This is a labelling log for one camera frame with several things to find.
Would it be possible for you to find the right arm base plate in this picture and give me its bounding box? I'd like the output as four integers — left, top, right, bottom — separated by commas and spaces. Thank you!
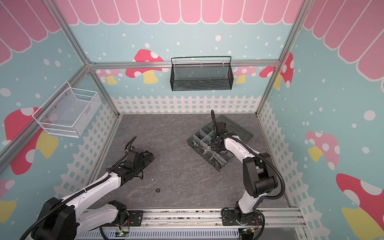
221, 208, 264, 226

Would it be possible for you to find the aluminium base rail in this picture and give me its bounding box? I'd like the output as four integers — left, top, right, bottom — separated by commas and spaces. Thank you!
89, 207, 305, 229

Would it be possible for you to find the black wire mesh basket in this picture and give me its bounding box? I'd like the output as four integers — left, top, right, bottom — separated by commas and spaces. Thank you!
170, 56, 234, 92

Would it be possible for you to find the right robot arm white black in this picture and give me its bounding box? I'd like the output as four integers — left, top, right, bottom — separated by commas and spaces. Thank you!
211, 110, 286, 225

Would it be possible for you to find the white wire mesh basket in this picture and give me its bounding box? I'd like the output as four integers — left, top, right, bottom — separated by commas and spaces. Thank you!
32, 82, 102, 138

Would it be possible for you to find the white slotted cable duct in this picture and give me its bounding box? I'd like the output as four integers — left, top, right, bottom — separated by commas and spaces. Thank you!
78, 228, 239, 240

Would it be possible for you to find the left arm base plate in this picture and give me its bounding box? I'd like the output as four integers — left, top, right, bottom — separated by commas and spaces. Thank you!
118, 210, 144, 227

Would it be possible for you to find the dark green compartment organizer box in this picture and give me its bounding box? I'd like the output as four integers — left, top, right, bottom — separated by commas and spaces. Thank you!
187, 115, 254, 171

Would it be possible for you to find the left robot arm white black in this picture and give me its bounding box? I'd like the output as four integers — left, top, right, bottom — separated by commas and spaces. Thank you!
21, 138, 155, 240

